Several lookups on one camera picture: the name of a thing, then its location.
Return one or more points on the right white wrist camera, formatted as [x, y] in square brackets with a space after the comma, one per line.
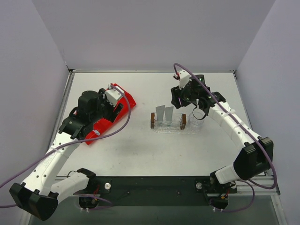
[183, 77]

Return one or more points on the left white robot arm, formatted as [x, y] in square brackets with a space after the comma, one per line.
[39, 194]

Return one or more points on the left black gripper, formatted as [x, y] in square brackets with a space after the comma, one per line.
[112, 111]

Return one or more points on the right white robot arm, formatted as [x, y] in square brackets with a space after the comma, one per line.
[255, 154]

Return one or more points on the clear plastic cup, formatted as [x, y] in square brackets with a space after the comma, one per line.
[196, 118]

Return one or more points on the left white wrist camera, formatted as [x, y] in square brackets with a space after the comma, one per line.
[113, 95]

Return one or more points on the red plastic compartment box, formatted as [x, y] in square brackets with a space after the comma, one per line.
[89, 108]

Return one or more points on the toothpaste tube green cap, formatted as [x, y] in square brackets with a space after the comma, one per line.
[169, 115]

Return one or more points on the toothpaste tube black cap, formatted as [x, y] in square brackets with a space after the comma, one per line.
[160, 110]

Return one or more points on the aluminium front rail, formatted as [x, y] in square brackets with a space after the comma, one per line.
[245, 189]

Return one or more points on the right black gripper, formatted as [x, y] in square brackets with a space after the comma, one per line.
[176, 98]

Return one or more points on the clear tray brown handles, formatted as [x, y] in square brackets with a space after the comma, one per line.
[180, 124]

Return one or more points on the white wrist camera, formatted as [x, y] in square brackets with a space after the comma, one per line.
[183, 77]
[113, 95]

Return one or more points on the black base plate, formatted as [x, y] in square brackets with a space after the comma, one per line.
[152, 191]

